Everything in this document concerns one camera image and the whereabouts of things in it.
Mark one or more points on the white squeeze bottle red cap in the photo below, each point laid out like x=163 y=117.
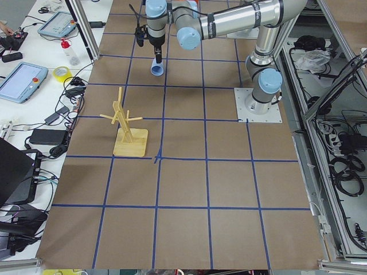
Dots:
x=69 y=52

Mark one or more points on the white base plate, viewer right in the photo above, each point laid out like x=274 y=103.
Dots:
x=249 y=110

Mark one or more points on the black power adapter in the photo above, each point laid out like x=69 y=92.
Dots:
x=48 y=136

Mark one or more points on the black gripper, viewer left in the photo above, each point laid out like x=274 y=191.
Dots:
x=156 y=42

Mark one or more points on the wooden cup rack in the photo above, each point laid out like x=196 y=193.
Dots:
x=130 y=142

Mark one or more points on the aluminium frame post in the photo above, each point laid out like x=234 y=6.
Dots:
x=78 y=14

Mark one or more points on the teach pendant near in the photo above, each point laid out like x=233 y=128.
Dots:
x=22 y=82

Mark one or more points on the light blue plastic cup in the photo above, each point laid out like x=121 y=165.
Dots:
x=157 y=67

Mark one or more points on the silver robot arm, viewer left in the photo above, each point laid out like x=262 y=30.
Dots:
x=267 y=16

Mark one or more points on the teach pendant far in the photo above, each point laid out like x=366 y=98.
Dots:
x=60 y=25

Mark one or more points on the teach pendant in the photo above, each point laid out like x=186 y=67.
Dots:
x=60 y=25
x=22 y=82

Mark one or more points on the yellow tape roll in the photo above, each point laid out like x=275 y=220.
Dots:
x=62 y=73

